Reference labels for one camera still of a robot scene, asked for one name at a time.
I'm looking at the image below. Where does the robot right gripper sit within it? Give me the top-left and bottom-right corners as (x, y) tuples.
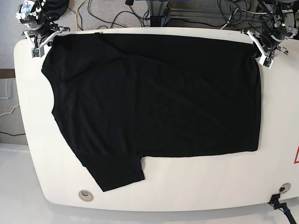
(21, 23), (70, 49)

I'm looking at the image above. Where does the robot left gripper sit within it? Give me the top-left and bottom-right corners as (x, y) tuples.
(242, 29), (289, 58)

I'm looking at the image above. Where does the black T-shirt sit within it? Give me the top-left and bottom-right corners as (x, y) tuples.
(42, 33), (262, 192)

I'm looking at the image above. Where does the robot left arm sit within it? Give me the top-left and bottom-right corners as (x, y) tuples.
(244, 0), (299, 61)

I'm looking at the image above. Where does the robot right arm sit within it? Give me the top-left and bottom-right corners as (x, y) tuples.
(15, 0), (70, 49)

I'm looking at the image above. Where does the red warning triangle sticker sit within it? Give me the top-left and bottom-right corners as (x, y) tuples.
(294, 147), (299, 164)

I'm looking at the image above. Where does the silver table grommet right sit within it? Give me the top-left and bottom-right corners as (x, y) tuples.
(279, 183), (291, 194)

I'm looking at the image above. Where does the silver table grommet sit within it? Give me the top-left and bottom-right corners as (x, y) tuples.
(279, 183), (291, 194)
(78, 190), (93, 202)

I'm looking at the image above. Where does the silver table grommet left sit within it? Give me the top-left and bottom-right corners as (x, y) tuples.
(78, 190), (93, 202)

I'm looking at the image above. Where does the yellow floor cable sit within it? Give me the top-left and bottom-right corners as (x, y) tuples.
(75, 0), (87, 31)

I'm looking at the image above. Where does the white floor cable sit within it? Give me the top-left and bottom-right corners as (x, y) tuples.
(0, 78), (12, 100)

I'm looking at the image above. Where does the black clamp with cable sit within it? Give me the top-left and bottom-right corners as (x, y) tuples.
(268, 194), (297, 224)

